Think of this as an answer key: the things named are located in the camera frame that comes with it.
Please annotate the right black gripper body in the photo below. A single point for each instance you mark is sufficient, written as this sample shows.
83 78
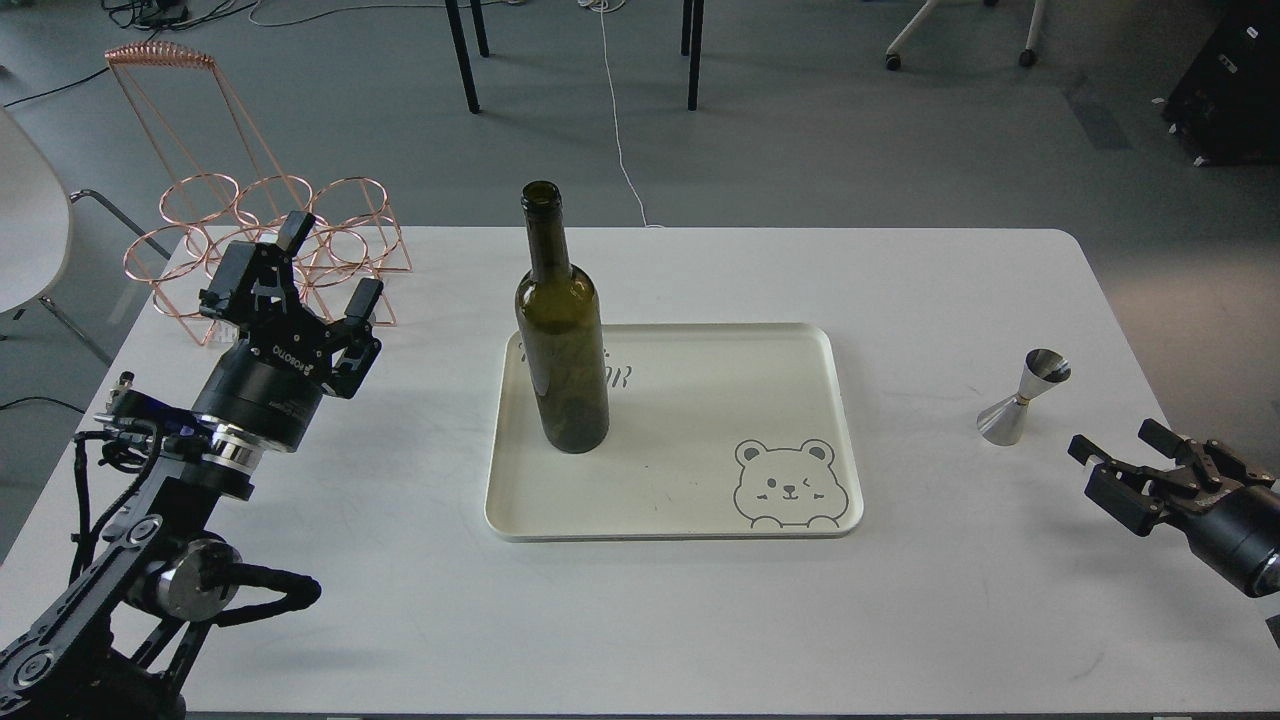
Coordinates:
1233 532

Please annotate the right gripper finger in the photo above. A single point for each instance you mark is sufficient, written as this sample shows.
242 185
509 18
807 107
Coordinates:
1213 465
1137 496

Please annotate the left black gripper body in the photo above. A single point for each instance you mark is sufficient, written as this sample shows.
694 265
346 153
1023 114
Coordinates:
272 380

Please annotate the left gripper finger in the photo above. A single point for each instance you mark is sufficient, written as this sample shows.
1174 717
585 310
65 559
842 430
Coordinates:
354 330
253 287

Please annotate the silver metal jigger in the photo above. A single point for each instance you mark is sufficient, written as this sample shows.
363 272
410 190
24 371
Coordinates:
1003 424

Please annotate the dark green wine bottle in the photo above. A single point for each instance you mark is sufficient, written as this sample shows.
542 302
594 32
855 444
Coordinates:
558 315

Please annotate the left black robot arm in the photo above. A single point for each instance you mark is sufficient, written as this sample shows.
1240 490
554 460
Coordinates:
149 581

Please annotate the white round side table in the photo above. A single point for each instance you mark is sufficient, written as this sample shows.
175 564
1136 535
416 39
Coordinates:
35 219

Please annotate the black equipment case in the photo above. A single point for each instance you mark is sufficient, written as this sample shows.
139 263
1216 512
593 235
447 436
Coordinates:
1225 108

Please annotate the cream bear tray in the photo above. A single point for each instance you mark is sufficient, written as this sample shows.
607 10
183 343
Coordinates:
717 431

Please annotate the white office chair base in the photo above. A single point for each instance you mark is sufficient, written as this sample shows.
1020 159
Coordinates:
938 32

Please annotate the copper wire wine rack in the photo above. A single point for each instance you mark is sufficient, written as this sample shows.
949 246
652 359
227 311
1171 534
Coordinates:
210 204

